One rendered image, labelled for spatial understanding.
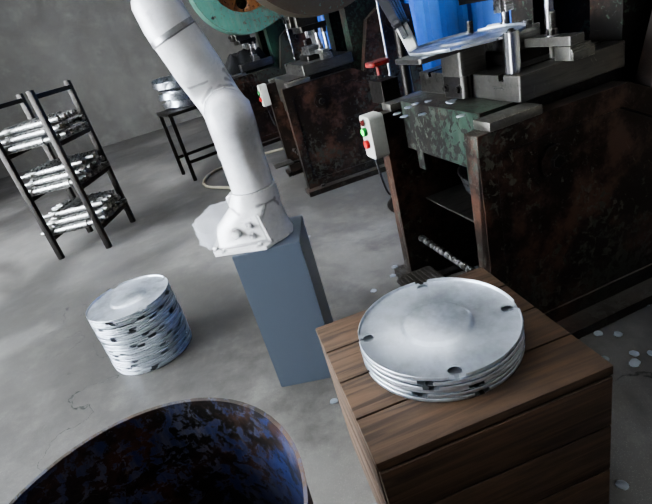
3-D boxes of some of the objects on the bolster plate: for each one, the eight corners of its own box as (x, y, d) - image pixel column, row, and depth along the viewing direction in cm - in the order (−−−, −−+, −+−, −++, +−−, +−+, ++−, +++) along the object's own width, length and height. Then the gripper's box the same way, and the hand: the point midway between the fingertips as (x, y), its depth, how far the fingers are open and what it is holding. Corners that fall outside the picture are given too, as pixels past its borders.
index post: (512, 74, 108) (509, 29, 104) (504, 74, 111) (500, 30, 107) (522, 71, 109) (520, 26, 105) (514, 71, 111) (511, 27, 107)
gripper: (366, -29, 129) (407, 53, 135) (350, -27, 118) (395, 61, 125) (390, -47, 124) (430, 38, 131) (375, -47, 114) (420, 46, 121)
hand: (407, 37), depth 127 cm, fingers closed
